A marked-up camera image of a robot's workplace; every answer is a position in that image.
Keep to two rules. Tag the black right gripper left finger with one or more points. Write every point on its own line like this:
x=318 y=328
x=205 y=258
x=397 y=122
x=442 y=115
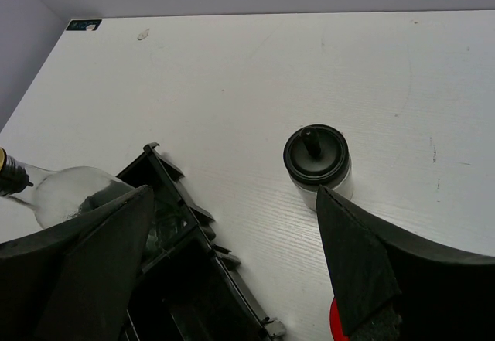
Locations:
x=73 y=281

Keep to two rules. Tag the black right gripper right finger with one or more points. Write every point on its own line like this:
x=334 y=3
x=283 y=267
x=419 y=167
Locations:
x=391 y=284

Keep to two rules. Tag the clear glass oil bottle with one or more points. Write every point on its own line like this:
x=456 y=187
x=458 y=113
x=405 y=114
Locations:
x=57 y=197

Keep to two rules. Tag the red-lid sauce jar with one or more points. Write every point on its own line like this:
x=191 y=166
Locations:
x=335 y=323

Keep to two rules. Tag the black four-compartment tray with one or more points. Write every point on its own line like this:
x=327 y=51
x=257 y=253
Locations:
x=188 y=287

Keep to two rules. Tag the white shaker black cap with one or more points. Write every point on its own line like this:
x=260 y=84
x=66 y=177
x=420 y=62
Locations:
x=318 y=155

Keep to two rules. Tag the small white table scrap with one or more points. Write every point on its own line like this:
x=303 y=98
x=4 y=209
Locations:
x=143 y=35

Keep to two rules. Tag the blue left table sticker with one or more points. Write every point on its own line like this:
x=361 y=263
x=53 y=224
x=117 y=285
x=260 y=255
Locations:
x=83 y=25

